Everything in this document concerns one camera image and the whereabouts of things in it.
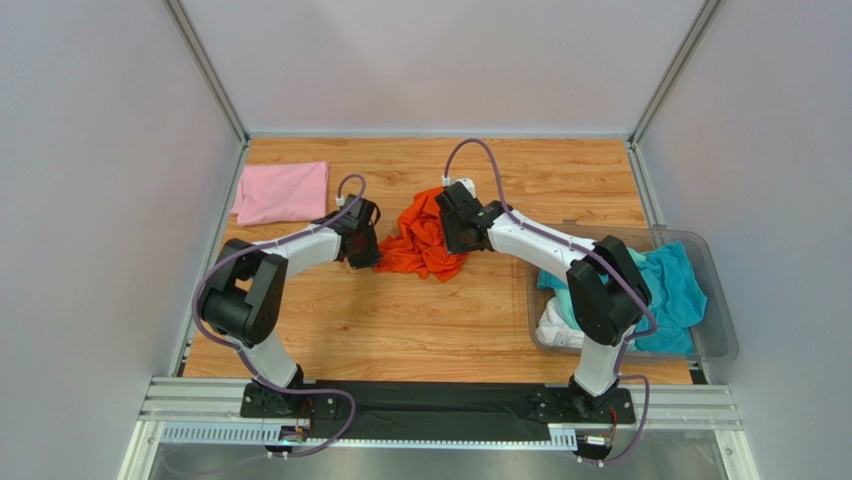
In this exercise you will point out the clear plastic bin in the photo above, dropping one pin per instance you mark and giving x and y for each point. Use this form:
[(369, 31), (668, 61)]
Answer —
[(714, 338)]

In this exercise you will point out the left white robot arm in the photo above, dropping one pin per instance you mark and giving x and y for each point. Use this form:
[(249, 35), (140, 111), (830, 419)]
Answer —
[(238, 302)]

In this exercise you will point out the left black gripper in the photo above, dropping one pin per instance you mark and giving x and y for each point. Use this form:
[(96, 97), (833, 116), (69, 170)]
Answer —
[(371, 256)]

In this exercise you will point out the orange t shirt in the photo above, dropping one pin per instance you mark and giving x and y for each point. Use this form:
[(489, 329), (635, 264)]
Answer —
[(419, 245)]

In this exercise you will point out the pink t shirt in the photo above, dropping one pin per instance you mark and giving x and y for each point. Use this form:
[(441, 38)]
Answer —
[(276, 193)]

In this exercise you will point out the mint green t shirt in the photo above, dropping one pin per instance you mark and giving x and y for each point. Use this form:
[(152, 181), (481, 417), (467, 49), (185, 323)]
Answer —
[(562, 295)]

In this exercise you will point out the white t shirt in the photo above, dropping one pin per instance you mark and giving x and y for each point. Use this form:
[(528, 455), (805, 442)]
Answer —
[(551, 331)]

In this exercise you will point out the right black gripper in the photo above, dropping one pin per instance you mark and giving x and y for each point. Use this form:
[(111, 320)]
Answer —
[(462, 237)]

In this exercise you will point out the teal t shirt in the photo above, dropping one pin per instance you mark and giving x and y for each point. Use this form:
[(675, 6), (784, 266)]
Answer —
[(678, 302)]

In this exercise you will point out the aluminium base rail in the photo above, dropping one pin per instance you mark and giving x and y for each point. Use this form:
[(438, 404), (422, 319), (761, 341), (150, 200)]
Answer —
[(182, 411)]

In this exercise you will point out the black base cloth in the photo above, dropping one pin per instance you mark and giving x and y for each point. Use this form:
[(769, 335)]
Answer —
[(409, 411)]

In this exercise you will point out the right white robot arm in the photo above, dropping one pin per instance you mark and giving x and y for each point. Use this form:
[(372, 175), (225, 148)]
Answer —
[(608, 293)]

